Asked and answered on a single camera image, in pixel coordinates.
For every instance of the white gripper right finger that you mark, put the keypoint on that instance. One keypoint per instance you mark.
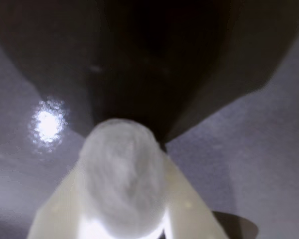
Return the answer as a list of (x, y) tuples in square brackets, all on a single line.
[(189, 206)]

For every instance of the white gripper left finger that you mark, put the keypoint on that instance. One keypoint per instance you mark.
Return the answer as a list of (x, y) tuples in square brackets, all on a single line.
[(57, 209)]

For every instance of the white gauze roll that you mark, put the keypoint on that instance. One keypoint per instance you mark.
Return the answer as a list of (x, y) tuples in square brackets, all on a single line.
[(125, 179)]

